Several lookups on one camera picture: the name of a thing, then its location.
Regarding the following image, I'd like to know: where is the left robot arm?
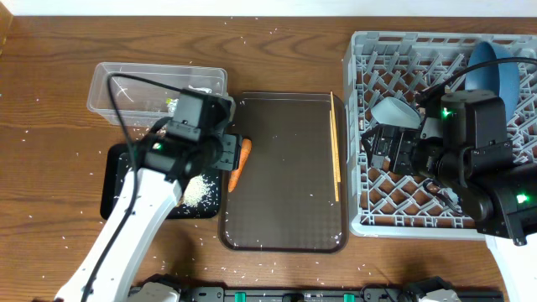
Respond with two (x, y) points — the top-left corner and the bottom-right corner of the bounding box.
(55, 89), (240, 301)

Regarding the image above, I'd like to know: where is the black plastic tray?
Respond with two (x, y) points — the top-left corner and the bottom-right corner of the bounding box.
(100, 143), (222, 220)

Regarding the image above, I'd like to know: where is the dark blue plate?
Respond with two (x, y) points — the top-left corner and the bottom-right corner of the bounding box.
(465, 42), (520, 122)

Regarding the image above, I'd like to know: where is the yellow green snack wrapper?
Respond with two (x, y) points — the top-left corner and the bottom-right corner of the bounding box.
(166, 98), (179, 116)

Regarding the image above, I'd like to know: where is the orange carrot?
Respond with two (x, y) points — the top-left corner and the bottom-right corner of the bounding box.
(228, 138), (253, 193)

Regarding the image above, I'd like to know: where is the light blue rice bowl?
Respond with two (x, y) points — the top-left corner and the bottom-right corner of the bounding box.
(371, 96), (421, 129)

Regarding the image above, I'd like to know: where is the white tissue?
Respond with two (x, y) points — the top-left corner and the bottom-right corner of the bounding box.
(188, 86), (212, 94)

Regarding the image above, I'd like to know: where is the grey dishwasher rack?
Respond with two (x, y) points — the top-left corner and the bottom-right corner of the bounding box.
(343, 31), (536, 241)

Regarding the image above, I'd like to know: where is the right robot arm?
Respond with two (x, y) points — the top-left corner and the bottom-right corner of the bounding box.
(361, 90), (536, 301)

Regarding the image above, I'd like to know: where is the brown serving tray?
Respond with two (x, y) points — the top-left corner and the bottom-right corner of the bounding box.
(219, 92), (349, 253)

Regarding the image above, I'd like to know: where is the clear plastic bin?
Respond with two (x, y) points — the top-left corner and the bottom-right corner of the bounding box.
(86, 62), (227, 128)

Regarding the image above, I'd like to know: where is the white rice pile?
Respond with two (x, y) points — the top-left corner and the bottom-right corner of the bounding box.
(181, 175), (216, 208)

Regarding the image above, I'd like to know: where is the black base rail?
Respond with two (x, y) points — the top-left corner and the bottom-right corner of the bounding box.
(128, 274), (504, 302)

